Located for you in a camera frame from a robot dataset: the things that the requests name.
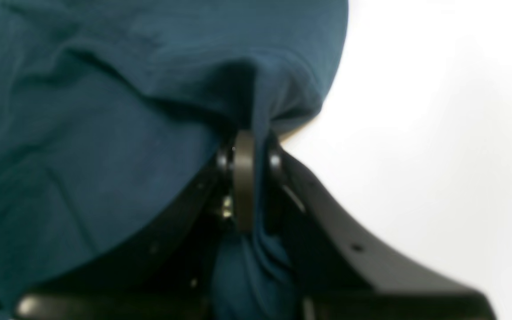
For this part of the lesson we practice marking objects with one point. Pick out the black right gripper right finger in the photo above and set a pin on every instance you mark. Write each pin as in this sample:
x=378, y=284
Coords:
x=344, y=272

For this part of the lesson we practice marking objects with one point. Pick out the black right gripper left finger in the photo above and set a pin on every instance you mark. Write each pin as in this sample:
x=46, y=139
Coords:
x=164, y=271

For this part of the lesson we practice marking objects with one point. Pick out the navy blue T-shirt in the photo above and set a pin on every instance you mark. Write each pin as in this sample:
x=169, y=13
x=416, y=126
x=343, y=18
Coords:
x=108, y=108

